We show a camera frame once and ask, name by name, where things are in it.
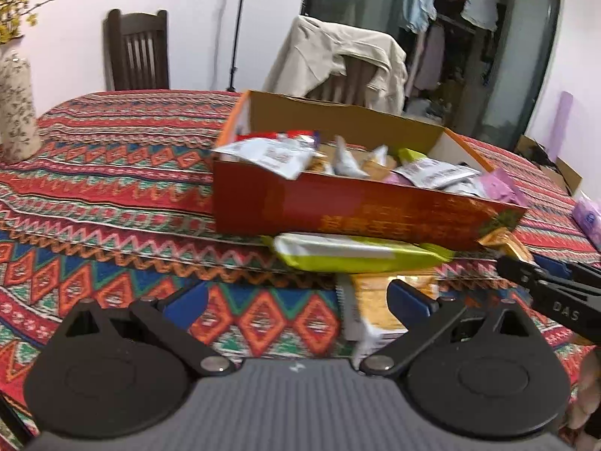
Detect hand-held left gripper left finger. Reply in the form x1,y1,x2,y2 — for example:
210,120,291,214
59,284,238,379

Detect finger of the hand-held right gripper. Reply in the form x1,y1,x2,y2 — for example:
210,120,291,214
495,254,553,293
534,254,601,288

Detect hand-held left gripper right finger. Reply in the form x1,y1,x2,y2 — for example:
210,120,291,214
358,278,541,379

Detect gold and white snack packet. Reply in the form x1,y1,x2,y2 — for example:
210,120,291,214
335,270,441,363
307,155,337,176

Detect orange cardboard box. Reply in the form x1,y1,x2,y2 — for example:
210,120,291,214
211,89,530,251

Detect grey white snack packet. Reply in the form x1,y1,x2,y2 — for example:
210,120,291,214
254,143,326,180

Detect red snack packet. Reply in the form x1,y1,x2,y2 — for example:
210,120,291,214
235,129,323,146

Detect person's right forearm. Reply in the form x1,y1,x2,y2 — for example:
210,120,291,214
561,345,601,451

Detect purple tissue pack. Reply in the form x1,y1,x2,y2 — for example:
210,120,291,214
572,191,601,245

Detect long green white snack packet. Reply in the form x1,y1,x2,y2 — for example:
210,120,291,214
260,232,457,274

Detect brown cardboard carton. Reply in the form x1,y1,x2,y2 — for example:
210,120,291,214
515,134,584,197

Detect dark wooden chair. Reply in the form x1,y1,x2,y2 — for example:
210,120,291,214
103,8,170,91
319,54,376,106

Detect pale pink hanging garment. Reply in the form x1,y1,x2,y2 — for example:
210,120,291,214
413,23,447,91

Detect floral ceramic vase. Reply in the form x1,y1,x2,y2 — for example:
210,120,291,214
0,51,43,163

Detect white hanging top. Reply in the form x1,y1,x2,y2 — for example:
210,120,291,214
462,0,501,32

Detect beige jacket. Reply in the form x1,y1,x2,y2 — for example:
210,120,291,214
262,15,408,114

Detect yellow flower branches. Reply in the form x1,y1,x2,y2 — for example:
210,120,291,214
0,0,104,48

